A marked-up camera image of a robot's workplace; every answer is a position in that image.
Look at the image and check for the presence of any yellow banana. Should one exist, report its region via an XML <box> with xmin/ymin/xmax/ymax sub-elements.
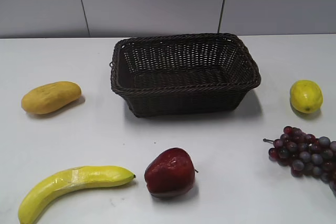
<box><xmin>18</xmin><ymin>166</ymin><xmax>136</xmax><ymax>223</ymax></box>

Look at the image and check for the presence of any purple red grape bunch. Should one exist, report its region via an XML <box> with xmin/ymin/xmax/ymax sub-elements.
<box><xmin>263</xmin><ymin>126</ymin><xmax>335</xmax><ymax>194</ymax></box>

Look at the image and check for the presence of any dark red apple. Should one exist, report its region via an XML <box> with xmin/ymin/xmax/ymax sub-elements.
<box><xmin>144</xmin><ymin>147</ymin><xmax>195</xmax><ymax>198</ymax></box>

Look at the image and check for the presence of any yellow-brown potato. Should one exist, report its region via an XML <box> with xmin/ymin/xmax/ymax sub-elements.
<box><xmin>21</xmin><ymin>81</ymin><xmax>81</xmax><ymax>115</ymax></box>

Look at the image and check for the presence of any yellow lemon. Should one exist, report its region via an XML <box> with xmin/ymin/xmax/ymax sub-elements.
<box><xmin>290</xmin><ymin>80</ymin><xmax>323</xmax><ymax>114</ymax></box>

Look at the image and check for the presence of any dark woven wicker basket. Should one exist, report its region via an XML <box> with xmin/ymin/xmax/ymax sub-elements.
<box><xmin>110</xmin><ymin>33</ymin><xmax>261</xmax><ymax>118</ymax></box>

